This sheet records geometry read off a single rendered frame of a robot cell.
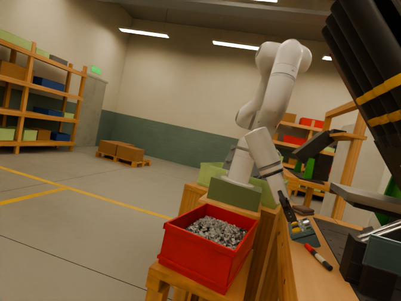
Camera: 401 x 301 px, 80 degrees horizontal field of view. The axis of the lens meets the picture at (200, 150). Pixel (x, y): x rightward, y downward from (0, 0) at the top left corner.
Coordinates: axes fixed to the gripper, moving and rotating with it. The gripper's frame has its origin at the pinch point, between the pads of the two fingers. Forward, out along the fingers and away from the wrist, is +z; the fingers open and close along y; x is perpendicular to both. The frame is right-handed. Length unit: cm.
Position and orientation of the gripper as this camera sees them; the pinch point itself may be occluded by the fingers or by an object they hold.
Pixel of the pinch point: (290, 214)
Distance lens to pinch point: 90.9
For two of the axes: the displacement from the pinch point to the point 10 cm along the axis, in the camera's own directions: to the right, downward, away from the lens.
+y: -2.9, 0.1, -9.6
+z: 3.6, 9.3, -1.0
